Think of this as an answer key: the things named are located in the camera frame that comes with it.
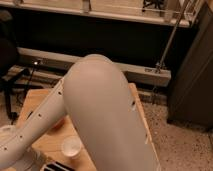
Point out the black white striped eraser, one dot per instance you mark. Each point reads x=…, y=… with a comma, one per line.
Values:
x=56, y=166

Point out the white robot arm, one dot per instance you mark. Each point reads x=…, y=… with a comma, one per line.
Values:
x=96, y=95

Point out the metal pole stand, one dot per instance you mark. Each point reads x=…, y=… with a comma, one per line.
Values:
x=159, y=65

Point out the red bowl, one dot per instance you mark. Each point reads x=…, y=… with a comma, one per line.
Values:
x=59, y=124

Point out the white plastic cup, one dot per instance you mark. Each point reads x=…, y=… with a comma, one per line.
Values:
x=71, y=146

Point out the dark cabinet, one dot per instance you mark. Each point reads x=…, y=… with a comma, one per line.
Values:
x=190, y=97

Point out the black office chair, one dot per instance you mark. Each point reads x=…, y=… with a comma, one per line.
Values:
x=9, y=56

